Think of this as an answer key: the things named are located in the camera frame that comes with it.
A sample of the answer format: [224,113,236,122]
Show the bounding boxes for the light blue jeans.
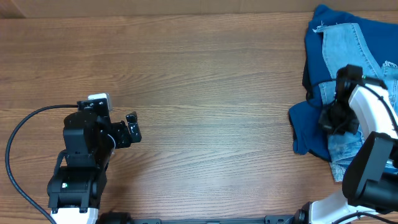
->
[315,23,397,182]

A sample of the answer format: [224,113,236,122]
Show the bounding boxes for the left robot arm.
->
[47,111,142,223]

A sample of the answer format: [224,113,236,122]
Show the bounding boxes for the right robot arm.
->
[288,65,397,224]

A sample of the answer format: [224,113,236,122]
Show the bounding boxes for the dark blue shirt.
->
[289,5,397,163]

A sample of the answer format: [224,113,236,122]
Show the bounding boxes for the cardboard back panel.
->
[1,0,397,19]

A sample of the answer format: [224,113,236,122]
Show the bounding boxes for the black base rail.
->
[96,210,309,224]

